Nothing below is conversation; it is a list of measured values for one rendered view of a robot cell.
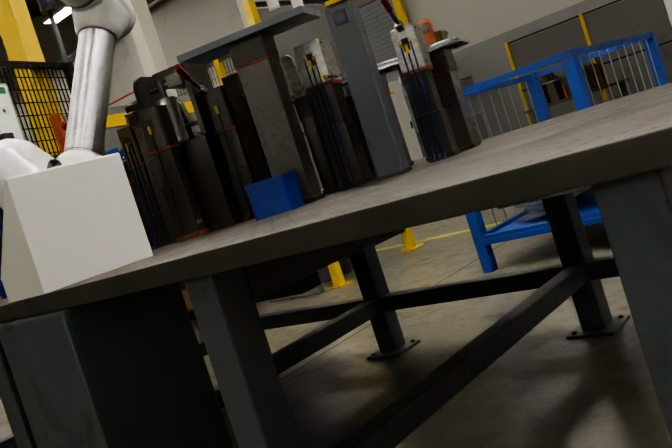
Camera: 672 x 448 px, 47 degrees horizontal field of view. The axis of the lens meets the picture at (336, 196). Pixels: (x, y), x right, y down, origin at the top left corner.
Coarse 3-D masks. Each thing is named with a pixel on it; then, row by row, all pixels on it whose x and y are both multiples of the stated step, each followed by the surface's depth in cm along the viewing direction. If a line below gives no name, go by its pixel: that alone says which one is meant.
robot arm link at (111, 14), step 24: (96, 0) 214; (120, 0) 220; (96, 24) 215; (120, 24) 219; (96, 48) 213; (96, 72) 211; (72, 96) 209; (96, 96) 209; (72, 120) 206; (96, 120) 207; (72, 144) 203; (96, 144) 205
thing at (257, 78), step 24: (240, 48) 198; (264, 48) 196; (240, 72) 199; (264, 72) 197; (264, 96) 198; (288, 96) 202; (264, 120) 199; (288, 120) 197; (264, 144) 200; (288, 144) 198; (288, 168) 199; (312, 168) 203; (312, 192) 198
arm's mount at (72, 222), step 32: (96, 160) 176; (32, 192) 164; (64, 192) 169; (96, 192) 174; (128, 192) 180; (32, 224) 163; (64, 224) 168; (96, 224) 173; (128, 224) 178; (32, 256) 161; (64, 256) 166; (96, 256) 171; (128, 256) 177; (32, 288) 165
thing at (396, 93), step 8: (392, 88) 1468; (400, 88) 1488; (392, 96) 1462; (400, 96) 1482; (400, 104) 1476; (400, 112) 1470; (408, 112) 1490; (400, 120) 1465; (408, 120) 1484; (408, 128) 1479; (408, 136) 1473; (416, 136) 1493; (408, 144) 1467; (416, 144) 1487; (416, 152) 1481
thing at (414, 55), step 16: (400, 32) 201; (416, 32) 200; (400, 48) 201; (416, 48) 200; (400, 64) 202; (416, 64) 201; (416, 80) 201; (432, 80) 205; (416, 96) 201; (432, 96) 201; (432, 112) 201; (432, 128) 202; (448, 128) 204; (432, 144) 203; (448, 144) 201; (432, 160) 203
